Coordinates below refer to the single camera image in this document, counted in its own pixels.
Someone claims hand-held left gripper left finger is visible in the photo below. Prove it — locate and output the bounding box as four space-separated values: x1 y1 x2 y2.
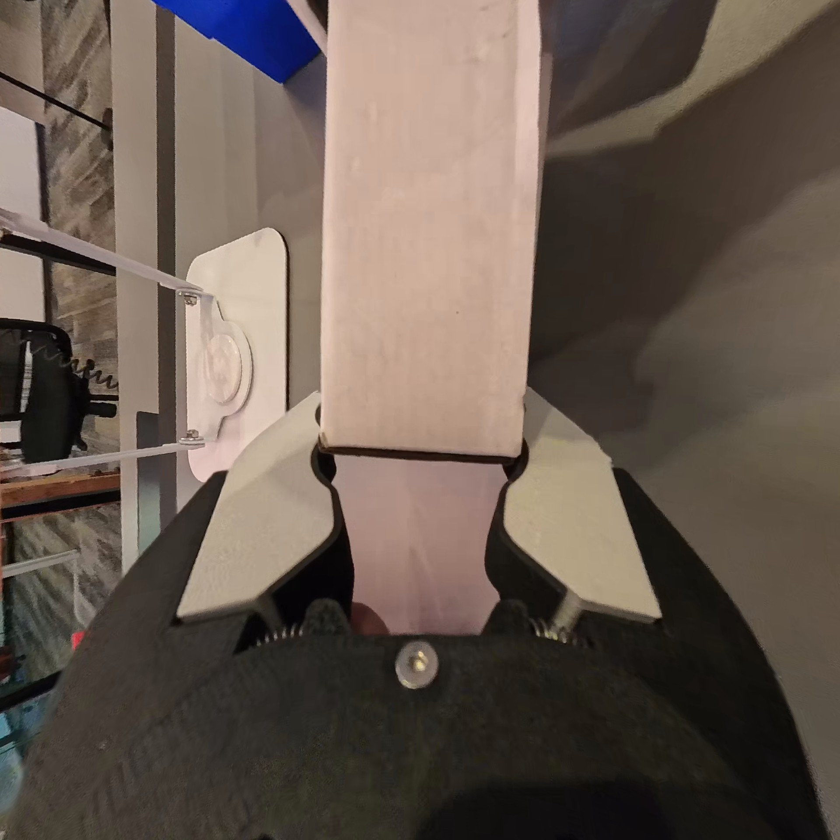
176 392 343 627

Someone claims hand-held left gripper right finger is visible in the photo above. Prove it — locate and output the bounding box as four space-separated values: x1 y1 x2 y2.
493 387 662 637

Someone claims white cardboard box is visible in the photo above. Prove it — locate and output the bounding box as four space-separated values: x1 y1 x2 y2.
319 0 552 636

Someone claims person's left hand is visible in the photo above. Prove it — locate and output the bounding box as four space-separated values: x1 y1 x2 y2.
350 602 392 637

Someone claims wooden desk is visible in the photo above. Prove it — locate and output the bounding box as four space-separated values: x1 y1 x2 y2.
0 471 123 523

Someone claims black office chair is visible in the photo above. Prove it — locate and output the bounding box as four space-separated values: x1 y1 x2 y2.
0 318 121 464

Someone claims blue plastic bin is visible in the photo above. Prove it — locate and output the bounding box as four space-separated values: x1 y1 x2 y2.
151 0 324 84

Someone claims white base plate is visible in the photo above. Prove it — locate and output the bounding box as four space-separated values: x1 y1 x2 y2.
185 227 290 481

